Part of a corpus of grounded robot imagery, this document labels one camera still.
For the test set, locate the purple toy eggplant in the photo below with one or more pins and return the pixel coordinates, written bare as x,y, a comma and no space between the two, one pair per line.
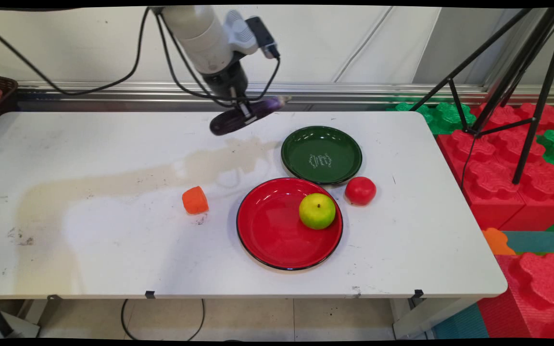
224,122

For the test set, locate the orange foam piece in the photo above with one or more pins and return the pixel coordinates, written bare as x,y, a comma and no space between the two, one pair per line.
497,241

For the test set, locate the red foam block flower top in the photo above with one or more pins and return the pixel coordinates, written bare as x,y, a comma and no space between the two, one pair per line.
536,293

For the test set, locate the red toy tomato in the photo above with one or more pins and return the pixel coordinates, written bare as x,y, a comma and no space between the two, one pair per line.
360,191

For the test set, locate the black tripod stand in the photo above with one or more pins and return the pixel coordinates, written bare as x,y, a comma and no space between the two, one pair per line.
529,62

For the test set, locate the aluminium wall rail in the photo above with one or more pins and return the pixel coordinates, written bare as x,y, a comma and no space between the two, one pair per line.
113,93

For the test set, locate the white table leg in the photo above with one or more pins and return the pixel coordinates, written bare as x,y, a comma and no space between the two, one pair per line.
431,317

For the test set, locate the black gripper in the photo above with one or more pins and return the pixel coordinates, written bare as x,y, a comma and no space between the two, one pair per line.
226,81

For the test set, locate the dark woven basket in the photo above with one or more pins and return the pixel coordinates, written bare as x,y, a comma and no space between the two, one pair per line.
7,93

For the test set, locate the green toy apple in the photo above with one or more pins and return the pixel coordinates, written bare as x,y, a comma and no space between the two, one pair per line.
317,211

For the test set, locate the black table edge clip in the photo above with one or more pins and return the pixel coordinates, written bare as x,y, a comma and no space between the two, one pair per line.
418,293
54,297
150,294

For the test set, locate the dark green plate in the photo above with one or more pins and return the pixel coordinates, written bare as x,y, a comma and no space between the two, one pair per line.
321,154

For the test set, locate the red plate black rim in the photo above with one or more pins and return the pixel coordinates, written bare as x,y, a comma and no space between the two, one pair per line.
272,226

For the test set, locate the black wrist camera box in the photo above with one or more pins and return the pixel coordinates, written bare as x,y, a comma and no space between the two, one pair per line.
263,36

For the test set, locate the teal foam mat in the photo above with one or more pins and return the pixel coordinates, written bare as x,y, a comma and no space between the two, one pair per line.
539,241

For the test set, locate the large red foam block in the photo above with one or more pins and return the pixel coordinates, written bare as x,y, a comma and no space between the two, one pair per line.
493,168

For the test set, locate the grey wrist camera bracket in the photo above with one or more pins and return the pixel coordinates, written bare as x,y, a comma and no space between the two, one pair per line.
241,31

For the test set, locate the orange carrot piece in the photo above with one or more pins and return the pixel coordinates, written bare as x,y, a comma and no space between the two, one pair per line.
195,200

